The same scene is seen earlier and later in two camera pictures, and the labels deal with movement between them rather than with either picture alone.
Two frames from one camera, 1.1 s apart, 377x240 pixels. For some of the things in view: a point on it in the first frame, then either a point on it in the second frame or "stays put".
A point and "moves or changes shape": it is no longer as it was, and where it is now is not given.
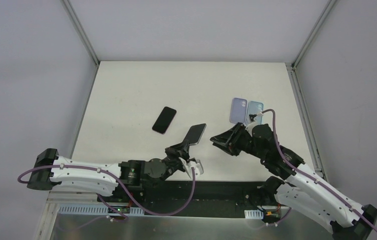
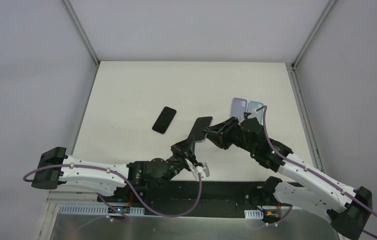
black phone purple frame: (163, 121) stays put
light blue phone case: (254, 107) stays put
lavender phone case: (238, 111) stays put
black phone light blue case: (195, 133) moves or changes shape
